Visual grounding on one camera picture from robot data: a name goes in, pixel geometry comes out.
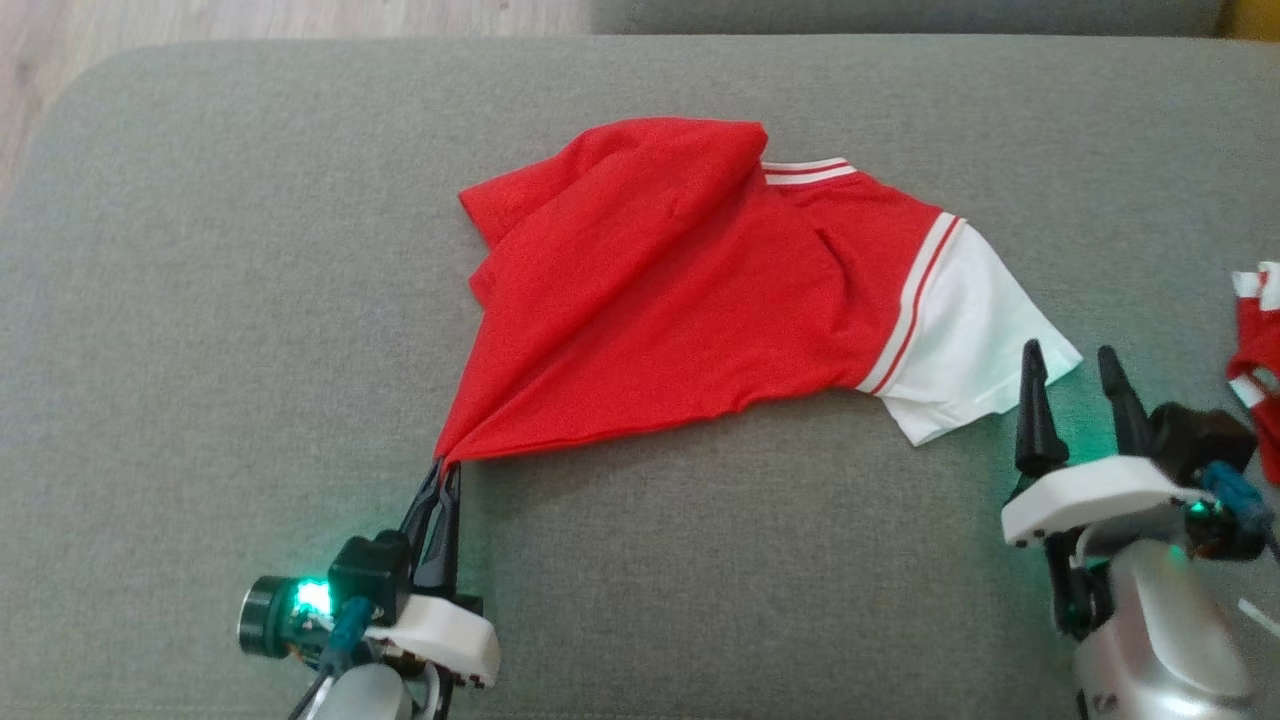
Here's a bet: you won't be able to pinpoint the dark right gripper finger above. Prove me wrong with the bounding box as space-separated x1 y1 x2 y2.
1097 346 1156 459
1015 340 1071 479

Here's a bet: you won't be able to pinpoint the mustard yellow cushion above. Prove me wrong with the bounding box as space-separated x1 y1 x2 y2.
1215 0 1280 43

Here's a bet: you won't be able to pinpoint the black cable with blue plug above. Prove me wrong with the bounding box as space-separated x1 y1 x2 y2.
1203 462 1280 556
290 597 376 720

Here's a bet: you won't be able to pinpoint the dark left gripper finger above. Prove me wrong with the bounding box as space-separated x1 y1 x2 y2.
398 458 448 561
413 463 463 593

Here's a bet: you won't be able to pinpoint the small grey sofa cushion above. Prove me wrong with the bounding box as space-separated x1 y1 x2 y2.
590 0 1226 39

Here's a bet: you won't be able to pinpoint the large grey sofa seat cushion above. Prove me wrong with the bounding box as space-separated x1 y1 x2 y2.
0 35 1280 720

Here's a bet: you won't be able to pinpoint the red jersey with white sleeves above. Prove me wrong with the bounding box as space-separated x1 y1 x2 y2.
433 117 1084 467

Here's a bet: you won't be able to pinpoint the red shorts with white waistband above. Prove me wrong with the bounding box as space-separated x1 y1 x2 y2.
1226 262 1280 486

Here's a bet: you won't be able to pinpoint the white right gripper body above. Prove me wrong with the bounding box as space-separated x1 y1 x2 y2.
1002 456 1209 549

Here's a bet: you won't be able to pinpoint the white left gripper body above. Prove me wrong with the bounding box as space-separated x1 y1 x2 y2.
365 590 503 691

